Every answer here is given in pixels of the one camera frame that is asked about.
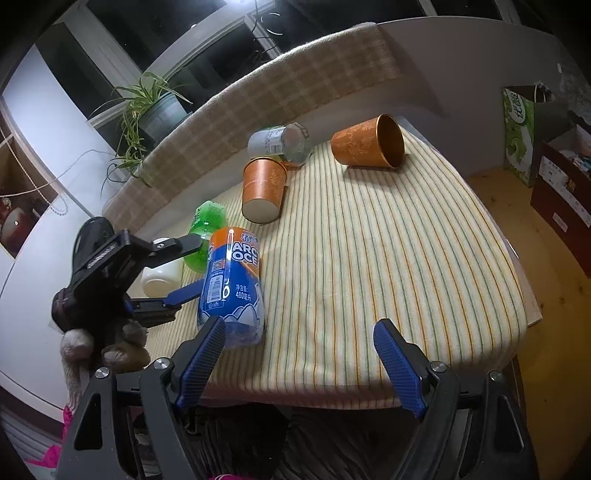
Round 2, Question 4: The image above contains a white plastic cup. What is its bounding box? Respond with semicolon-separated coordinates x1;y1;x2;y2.
140;258;183;298

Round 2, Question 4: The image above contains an orange blue drink bottle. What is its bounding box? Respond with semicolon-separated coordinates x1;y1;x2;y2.
197;226;264;349

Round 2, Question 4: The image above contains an orange paper cup near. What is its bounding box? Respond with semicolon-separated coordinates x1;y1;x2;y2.
242;157;287;224

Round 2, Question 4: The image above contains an orange paper cup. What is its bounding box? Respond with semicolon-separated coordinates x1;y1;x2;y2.
331;114;405;169
242;157;287;224

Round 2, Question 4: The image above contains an orange paper cup far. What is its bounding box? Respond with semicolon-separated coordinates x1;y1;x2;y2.
331;114;405;169

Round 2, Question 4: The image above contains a gloved left hand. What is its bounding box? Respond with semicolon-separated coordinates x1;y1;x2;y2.
60;320;150;373

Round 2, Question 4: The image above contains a green tea bottle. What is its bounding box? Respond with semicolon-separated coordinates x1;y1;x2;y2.
184;200;226;274

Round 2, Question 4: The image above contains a potted spider plant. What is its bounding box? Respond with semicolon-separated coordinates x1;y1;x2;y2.
89;71;191;187

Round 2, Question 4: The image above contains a striped yellow table cloth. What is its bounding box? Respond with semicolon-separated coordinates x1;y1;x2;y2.
126;115;529;410

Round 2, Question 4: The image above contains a dark red cardboard box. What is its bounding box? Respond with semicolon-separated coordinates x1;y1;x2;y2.
531;126;590;275

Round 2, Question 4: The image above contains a checkered beige sill cloth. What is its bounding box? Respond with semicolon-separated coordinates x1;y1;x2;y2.
102;23;401;232

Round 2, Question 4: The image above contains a green white paper bag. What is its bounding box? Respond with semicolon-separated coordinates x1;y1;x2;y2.
502;82;570;187

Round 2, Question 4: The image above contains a white bead cord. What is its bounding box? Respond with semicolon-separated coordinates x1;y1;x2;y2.
0;124;70;216

